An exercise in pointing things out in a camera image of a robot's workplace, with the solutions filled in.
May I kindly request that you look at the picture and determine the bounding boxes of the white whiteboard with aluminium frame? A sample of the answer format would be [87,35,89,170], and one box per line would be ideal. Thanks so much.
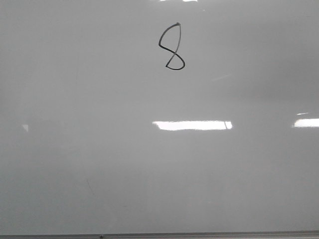
[0,0,319,235]

